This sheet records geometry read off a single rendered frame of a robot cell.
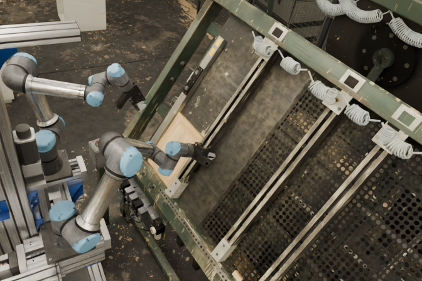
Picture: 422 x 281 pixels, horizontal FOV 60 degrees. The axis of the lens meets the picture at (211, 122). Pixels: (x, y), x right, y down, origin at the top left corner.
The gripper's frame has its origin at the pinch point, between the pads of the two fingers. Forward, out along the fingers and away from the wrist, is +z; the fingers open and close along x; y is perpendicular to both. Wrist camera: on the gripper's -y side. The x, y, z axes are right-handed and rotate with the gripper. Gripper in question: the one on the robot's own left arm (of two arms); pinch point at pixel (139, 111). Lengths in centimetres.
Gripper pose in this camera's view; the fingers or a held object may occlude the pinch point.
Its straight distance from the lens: 216.3
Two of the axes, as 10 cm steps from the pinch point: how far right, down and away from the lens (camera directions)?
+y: 8.5, -5.2, 0.8
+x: -4.4, -6.3, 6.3
